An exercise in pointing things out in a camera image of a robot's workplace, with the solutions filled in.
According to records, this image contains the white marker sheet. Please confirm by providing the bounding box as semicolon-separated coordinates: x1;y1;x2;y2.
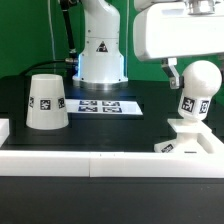
66;99;142;115

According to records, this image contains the white lamp bulb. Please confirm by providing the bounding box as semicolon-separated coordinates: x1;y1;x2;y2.
178;60;222;122

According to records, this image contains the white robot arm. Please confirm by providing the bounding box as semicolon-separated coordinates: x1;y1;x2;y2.
58;0;224;90

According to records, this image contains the white lamp base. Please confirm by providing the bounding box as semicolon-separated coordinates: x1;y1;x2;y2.
154;119;211;154

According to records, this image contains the white lamp shade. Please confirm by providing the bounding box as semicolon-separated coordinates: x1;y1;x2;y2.
26;74;68;130

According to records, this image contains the thin white cable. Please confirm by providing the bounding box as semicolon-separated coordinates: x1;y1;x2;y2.
47;0;58;75

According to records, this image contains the black cable hose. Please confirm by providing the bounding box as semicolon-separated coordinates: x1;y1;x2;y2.
19;0;81;76

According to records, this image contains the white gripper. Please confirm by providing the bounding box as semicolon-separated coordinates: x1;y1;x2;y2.
133;0;224;89

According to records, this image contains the white front fence wall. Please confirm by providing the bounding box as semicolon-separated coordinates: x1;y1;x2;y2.
0;150;224;178

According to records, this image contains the white left fence wall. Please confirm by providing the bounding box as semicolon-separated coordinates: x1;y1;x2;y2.
0;119;10;147

